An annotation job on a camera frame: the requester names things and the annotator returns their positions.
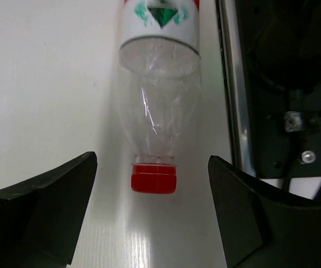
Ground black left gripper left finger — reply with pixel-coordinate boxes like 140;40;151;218
0;152;97;267

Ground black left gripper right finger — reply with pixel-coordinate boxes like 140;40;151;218
208;156;321;267

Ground clear bottle red label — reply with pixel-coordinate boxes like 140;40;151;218
116;1;202;194

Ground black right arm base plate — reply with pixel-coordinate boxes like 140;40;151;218
215;0;321;179

